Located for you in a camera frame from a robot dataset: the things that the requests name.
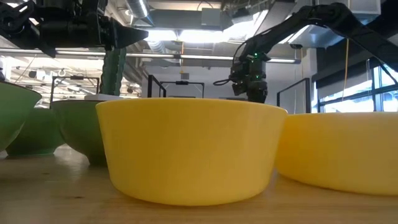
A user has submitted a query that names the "yellow plastic mini bowl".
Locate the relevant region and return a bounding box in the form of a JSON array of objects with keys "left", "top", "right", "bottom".
[
  {"left": 95, "top": 98, "right": 289, "bottom": 207},
  {"left": 275, "top": 112, "right": 398, "bottom": 197}
]

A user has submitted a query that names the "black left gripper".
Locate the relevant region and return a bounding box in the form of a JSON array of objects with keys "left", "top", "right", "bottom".
[{"left": 39, "top": 14, "right": 149, "bottom": 59}]

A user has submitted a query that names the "black background metal frame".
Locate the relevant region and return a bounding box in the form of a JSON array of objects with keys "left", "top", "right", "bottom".
[{"left": 49, "top": 75, "right": 101, "bottom": 110}]

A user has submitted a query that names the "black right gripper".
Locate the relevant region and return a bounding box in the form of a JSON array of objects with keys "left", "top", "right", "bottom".
[{"left": 247, "top": 80, "right": 269, "bottom": 103}]

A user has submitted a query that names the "black window frame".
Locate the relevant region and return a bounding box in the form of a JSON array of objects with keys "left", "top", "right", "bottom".
[{"left": 312, "top": 57, "right": 398, "bottom": 113}]

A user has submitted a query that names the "green cactus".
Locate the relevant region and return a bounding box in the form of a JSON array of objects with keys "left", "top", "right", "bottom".
[{"left": 99, "top": 46, "right": 127, "bottom": 96}]

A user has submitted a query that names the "rectangular shiny metal duct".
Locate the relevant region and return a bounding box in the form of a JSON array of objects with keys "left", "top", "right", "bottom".
[{"left": 222, "top": 0, "right": 318, "bottom": 47}]

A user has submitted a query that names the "narrow silver spiral duct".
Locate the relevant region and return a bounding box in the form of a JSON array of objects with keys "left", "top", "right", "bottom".
[{"left": 126, "top": 0, "right": 155, "bottom": 27}]

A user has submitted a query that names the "long ceiling light bar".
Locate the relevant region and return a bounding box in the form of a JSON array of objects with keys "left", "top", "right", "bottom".
[{"left": 0, "top": 48, "right": 302, "bottom": 65}]

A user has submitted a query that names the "grey ceiling box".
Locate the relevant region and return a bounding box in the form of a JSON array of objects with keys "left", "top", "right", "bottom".
[{"left": 201, "top": 7, "right": 223, "bottom": 27}]

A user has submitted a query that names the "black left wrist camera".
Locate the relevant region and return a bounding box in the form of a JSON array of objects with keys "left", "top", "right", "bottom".
[{"left": 35, "top": 0, "right": 108, "bottom": 19}]

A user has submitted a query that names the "black background gantry frame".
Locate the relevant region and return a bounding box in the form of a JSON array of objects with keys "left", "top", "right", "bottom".
[{"left": 160, "top": 80, "right": 205, "bottom": 98}]

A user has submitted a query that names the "green bowl red-floral inside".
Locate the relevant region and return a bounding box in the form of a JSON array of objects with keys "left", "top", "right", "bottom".
[
  {"left": 5, "top": 108, "right": 66, "bottom": 157},
  {"left": 50, "top": 99, "right": 108, "bottom": 167},
  {"left": 0, "top": 81, "right": 43, "bottom": 152}
]

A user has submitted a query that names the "yellow hanging cord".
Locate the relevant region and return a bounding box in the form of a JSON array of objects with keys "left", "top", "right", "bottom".
[{"left": 341, "top": 39, "right": 349, "bottom": 102}]

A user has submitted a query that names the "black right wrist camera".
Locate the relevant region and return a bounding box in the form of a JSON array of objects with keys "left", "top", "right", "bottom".
[{"left": 229, "top": 62, "right": 249, "bottom": 96}]

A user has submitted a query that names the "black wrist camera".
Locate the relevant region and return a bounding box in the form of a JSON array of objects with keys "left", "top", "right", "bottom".
[
  {"left": 35, "top": 0, "right": 108, "bottom": 19},
  {"left": 229, "top": 62, "right": 249, "bottom": 96}
]

